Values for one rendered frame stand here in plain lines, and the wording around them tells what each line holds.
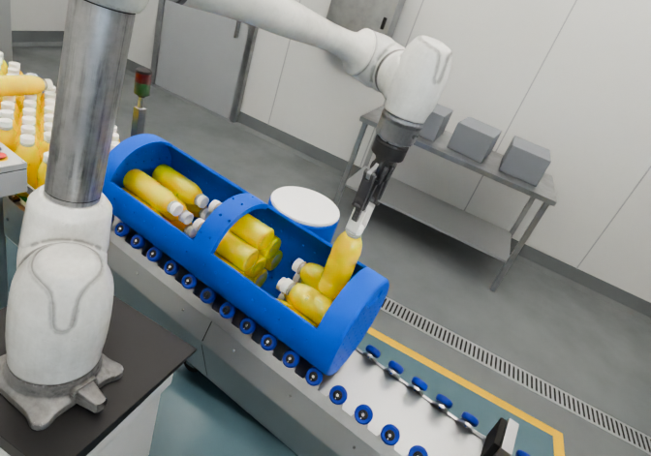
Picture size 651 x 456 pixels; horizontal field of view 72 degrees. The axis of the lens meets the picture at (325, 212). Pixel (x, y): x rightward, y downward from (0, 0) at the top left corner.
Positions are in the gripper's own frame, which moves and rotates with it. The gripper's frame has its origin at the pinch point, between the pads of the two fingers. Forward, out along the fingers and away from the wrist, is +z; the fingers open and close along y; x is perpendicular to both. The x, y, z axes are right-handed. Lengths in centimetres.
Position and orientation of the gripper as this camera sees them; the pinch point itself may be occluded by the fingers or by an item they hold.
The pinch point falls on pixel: (359, 217)
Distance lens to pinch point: 105.0
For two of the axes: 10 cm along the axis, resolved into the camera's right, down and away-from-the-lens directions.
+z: -3.2, 8.3, 4.7
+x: -8.0, -5.0, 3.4
